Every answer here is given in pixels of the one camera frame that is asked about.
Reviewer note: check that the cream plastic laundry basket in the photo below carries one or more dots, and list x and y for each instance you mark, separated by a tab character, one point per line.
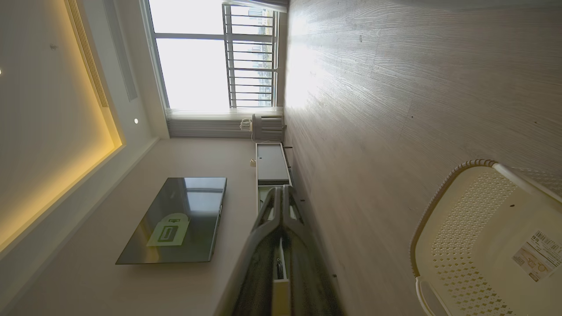
474	228

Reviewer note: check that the black wall television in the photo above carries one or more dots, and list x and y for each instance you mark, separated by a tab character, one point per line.
175	219

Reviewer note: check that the white basket label sticker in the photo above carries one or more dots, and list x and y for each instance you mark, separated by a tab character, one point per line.
538	256

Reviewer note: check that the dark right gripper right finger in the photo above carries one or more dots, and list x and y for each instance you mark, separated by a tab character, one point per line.
311	281

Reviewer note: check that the white grey television cabinet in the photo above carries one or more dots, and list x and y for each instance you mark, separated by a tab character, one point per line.
271	164

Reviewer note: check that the grey pleated curtain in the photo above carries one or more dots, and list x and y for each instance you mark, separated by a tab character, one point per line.
206	127

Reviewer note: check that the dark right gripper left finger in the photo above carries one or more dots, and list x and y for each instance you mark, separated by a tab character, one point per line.
254	272

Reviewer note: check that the grey window railing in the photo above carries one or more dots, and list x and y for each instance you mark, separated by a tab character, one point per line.
228	52

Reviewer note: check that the large bright window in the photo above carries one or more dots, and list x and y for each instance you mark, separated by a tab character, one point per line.
193	66

